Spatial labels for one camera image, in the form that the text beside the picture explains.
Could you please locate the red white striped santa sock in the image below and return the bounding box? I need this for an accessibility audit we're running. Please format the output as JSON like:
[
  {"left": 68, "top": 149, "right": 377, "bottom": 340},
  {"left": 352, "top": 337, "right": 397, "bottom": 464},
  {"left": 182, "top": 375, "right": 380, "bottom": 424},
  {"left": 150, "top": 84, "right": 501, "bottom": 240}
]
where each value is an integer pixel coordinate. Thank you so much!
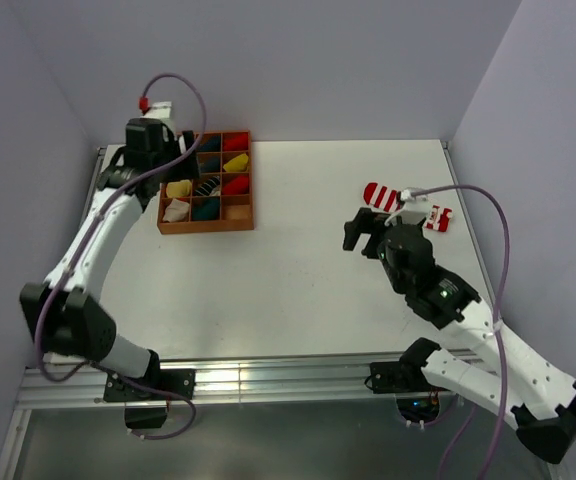
[{"left": 363, "top": 182, "right": 453, "bottom": 233}]

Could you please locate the beige red sock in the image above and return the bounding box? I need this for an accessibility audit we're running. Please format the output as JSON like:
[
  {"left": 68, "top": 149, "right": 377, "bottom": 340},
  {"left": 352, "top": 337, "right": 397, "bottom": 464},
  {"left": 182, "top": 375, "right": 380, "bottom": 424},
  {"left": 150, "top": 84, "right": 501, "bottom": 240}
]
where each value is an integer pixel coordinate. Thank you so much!
[{"left": 162, "top": 199, "right": 191, "bottom": 223}]

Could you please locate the dark green reindeer sock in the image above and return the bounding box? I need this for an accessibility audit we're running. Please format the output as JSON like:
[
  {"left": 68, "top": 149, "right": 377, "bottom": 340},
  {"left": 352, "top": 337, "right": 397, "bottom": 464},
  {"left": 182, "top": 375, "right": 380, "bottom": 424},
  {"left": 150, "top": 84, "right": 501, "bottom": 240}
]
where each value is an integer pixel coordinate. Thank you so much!
[{"left": 191, "top": 197, "right": 221, "bottom": 222}]

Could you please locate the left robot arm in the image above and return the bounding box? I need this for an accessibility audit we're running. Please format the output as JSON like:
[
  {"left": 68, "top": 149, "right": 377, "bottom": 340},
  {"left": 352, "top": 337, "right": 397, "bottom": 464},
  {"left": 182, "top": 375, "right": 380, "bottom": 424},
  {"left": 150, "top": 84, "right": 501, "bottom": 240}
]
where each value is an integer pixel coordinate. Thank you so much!
[{"left": 20, "top": 109, "right": 199, "bottom": 399}]

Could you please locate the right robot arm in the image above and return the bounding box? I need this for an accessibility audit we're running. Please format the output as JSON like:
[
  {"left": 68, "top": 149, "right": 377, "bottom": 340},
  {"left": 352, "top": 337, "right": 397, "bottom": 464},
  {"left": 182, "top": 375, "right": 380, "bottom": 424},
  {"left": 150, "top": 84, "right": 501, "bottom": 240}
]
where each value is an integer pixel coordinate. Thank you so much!
[{"left": 343, "top": 208, "right": 576, "bottom": 464}]

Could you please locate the mustard rolled sock left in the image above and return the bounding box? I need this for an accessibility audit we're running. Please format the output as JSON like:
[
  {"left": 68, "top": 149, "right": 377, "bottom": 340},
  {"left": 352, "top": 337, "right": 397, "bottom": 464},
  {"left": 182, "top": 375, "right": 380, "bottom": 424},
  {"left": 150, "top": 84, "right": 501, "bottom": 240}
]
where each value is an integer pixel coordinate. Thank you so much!
[{"left": 165, "top": 180, "right": 193, "bottom": 198}]

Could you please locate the dark teal rolled sock middle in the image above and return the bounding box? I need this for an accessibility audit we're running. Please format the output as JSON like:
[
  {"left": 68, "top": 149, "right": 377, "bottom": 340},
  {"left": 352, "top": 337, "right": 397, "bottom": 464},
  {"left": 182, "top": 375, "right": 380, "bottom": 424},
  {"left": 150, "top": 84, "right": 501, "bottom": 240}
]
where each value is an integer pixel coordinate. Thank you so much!
[{"left": 198, "top": 155, "right": 221, "bottom": 175}]

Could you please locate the dark teal rolled sock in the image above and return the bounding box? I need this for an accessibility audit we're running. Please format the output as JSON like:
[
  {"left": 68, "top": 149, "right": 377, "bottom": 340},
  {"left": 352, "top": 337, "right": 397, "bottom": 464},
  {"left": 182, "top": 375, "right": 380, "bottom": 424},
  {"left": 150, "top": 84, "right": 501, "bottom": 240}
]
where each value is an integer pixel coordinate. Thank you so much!
[
  {"left": 199, "top": 135, "right": 222, "bottom": 153},
  {"left": 198, "top": 155, "right": 221, "bottom": 175}
]

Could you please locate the dark teal rolled sock top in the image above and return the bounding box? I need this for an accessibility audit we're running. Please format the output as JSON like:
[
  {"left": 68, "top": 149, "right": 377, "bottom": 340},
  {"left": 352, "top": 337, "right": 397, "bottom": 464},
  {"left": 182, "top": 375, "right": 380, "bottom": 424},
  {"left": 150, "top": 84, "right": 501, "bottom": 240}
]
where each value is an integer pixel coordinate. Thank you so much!
[{"left": 199, "top": 135, "right": 222, "bottom": 153}]

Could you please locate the black white striped rolled sock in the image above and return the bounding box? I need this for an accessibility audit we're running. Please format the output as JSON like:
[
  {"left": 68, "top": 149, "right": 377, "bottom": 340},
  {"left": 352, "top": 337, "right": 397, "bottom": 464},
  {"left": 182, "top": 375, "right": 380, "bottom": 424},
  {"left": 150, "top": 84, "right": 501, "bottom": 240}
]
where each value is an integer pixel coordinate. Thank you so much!
[{"left": 193, "top": 176, "right": 221, "bottom": 197}]

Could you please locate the red rolled sock top right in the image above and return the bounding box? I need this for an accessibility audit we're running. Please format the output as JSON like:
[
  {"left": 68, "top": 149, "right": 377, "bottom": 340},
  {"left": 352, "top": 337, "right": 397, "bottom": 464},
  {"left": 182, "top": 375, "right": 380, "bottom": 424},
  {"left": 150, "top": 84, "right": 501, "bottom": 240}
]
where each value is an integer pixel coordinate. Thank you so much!
[{"left": 222, "top": 132, "right": 249, "bottom": 151}]

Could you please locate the red rolled sock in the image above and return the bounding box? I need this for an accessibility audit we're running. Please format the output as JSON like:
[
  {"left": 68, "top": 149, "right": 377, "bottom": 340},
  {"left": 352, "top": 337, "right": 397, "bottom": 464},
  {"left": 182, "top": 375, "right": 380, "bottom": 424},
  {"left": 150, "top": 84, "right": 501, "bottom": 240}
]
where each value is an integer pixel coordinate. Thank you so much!
[
  {"left": 222, "top": 132, "right": 249, "bottom": 151},
  {"left": 222, "top": 175, "right": 250, "bottom": 196}
]

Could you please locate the wooden compartment organizer tray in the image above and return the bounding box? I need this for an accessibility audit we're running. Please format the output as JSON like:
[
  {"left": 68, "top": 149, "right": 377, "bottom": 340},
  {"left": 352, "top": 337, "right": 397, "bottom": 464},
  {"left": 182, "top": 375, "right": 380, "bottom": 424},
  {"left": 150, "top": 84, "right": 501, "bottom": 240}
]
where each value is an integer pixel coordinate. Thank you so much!
[{"left": 157, "top": 131, "right": 255, "bottom": 235}]

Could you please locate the yellow rolled sock right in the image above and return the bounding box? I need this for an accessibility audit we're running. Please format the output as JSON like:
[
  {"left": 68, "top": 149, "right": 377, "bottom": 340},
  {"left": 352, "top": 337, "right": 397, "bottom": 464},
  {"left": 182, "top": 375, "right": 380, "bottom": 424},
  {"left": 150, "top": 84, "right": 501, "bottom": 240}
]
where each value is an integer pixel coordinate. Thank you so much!
[{"left": 223, "top": 153, "right": 250, "bottom": 173}]

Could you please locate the red rolled sock lower right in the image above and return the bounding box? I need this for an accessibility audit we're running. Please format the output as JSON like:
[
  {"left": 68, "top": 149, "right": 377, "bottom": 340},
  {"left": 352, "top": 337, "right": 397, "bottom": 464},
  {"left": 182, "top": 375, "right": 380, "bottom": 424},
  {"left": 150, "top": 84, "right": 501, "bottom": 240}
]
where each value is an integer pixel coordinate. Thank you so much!
[{"left": 222, "top": 175, "right": 250, "bottom": 196}]

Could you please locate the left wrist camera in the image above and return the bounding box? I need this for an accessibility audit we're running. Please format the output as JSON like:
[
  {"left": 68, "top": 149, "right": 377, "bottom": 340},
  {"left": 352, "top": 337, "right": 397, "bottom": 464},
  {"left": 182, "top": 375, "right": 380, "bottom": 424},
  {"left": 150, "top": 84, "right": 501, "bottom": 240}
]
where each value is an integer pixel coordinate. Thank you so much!
[{"left": 138, "top": 96, "right": 176, "bottom": 132}]

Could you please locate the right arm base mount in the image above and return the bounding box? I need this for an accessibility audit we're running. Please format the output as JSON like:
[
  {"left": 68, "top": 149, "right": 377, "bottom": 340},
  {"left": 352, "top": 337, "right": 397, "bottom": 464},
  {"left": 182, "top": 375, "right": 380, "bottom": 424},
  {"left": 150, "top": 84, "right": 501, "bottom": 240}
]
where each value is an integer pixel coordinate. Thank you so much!
[{"left": 364, "top": 361, "right": 457, "bottom": 425}]

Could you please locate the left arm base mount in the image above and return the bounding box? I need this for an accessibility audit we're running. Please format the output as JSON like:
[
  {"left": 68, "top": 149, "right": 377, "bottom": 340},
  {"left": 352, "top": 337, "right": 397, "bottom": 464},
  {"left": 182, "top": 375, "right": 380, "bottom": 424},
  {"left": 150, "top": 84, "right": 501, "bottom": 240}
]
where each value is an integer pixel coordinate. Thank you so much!
[{"left": 102, "top": 369, "right": 197, "bottom": 440}]

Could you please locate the aluminium frame rail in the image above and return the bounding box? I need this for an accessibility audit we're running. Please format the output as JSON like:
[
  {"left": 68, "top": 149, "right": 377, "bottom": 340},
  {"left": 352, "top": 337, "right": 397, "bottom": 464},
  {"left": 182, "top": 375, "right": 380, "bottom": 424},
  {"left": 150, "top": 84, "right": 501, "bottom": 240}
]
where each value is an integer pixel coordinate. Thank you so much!
[{"left": 15, "top": 352, "right": 401, "bottom": 410}]

